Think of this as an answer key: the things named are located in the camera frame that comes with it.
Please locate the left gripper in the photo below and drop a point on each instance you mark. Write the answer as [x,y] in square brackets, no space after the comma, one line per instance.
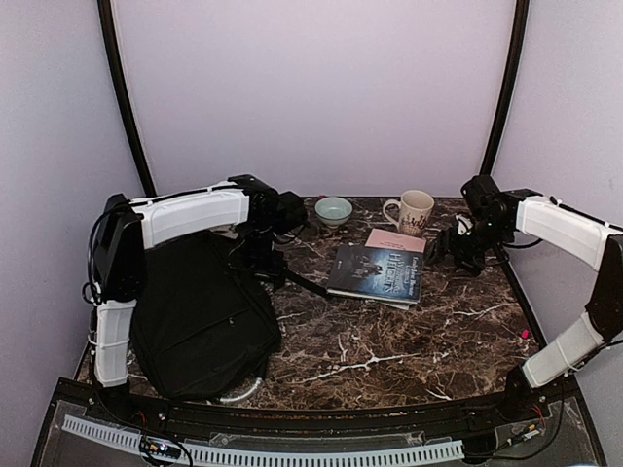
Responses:
[274,272]

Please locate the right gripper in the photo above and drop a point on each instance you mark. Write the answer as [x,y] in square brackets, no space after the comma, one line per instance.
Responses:
[446,243]

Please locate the dark blue book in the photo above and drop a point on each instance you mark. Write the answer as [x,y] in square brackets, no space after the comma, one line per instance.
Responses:
[347,275]

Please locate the black student bag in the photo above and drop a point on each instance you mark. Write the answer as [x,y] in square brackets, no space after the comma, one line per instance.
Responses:
[200,328]

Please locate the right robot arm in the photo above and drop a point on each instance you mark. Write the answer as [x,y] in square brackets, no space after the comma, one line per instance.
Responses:
[574,280]

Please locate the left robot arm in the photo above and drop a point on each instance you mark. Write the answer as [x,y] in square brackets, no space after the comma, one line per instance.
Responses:
[129,228]

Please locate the cream floral mug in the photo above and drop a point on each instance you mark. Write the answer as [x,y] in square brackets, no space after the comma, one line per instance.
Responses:
[409,214]

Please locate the pink book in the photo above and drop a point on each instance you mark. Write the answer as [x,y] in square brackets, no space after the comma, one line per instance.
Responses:
[394,240]

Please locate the celadon bowl centre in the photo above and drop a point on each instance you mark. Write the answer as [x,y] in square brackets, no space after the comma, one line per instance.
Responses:
[333,212]

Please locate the small circuit board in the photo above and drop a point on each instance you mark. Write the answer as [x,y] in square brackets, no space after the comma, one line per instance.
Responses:
[154,447]

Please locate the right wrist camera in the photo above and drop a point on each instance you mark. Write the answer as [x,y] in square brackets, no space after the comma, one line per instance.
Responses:
[479,192]

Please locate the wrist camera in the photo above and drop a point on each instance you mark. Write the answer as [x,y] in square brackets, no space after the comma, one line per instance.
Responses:
[290,213]
[479,192]

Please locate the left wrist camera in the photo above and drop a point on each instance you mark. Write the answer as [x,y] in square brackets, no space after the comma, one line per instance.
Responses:
[290,213]

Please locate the right black frame post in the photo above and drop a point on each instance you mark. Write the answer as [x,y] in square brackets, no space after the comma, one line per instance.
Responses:
[507,86]

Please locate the black frame post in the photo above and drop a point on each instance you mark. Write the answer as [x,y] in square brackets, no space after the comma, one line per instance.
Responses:
[507,86]
[120,87]

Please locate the black front rail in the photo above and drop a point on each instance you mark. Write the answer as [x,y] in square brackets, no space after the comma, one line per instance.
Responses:
[193,420]

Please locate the white slotted cable duct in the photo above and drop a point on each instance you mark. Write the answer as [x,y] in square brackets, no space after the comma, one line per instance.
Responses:
[201,454]

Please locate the left black frame post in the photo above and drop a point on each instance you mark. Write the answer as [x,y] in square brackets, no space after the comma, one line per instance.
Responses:
[120,87]

